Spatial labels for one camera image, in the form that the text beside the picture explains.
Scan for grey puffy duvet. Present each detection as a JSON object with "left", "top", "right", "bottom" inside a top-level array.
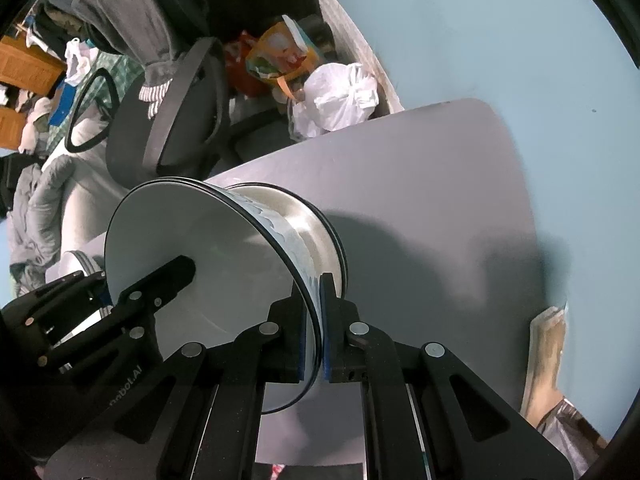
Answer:
[{"left": 7, "top": 152, "right": 76, "bottom": 306}]

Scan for bed with grey sheet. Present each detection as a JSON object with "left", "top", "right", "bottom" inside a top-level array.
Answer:
[{"left": 42, "top": 130, "right": 131, "bottom": 271}]

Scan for red plastic bag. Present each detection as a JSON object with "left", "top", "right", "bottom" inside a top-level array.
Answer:
[{"left": 222, "top": 30, "right": 271, "bottom": 96}]

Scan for beige cardboard sheet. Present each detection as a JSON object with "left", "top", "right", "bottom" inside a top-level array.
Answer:
[{"left": 520, "top": 305, "right": 569, "bottom": 428}]

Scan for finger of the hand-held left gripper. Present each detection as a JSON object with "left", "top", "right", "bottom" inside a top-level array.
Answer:
[
  {"left": 107, "top": 255, "right": 197, "bottom": 356},
  {"left": 2, "top": 270, "right": 108, "bottom": 343}
]

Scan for grey pants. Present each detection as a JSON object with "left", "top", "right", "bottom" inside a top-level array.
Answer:
[{"left": 71, "top": 0, "right": 186, "bottom": 91}]

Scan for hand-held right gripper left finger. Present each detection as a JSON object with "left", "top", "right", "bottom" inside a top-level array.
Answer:
[{"left": 45, "top": 297, "right": 309, "bottom": 480}]

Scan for striped grey white cloth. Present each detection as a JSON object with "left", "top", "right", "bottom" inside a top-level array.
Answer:
[{"left": 139, "top": 82, "right": 173, "bottom": 120}]

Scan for green checkered cloth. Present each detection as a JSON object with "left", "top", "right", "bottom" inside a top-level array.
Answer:
[{"left": 50, "top": 52, "right": 146, "bottom": 141}]

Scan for white plastic bag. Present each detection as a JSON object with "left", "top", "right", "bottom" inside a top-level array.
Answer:
[
  {"left": 65, "top": 37, "right": 99, "bottom": 86},
  {"left": 290, "top": 62, "right": 380, "bottom": 140}
]

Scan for white bowl black rim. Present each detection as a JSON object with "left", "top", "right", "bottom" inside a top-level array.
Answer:
[
  {"left": 62, "top": 249, "right": 108, "bottom": 286},
  {"left": 225, "top": 183, "right": 348, "bottom": 306}
]

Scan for silver crinkled plastic bag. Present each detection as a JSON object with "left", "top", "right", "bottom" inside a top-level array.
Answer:
[{"left": 537, "top": 396, "right": 608, "bottom": 463}]

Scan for wooden cabinet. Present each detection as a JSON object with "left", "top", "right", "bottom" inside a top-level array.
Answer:
[{"left": 0, "top": 35, "right": 66, "bottom": 151}]

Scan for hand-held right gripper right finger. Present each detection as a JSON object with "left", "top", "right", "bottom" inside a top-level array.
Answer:
[{"left": 319, "top": 272, "right": 573, "bottom": 480}]

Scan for large white plate black rim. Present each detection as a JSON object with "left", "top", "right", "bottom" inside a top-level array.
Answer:
[{"left": 104, "top": 177, "right": 323, "bottom": 415}]

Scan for colourful shopping bag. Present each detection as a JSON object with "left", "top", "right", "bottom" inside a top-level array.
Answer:
[{"left": 245, "top": 15, "right": 326, "bottom": 101}]

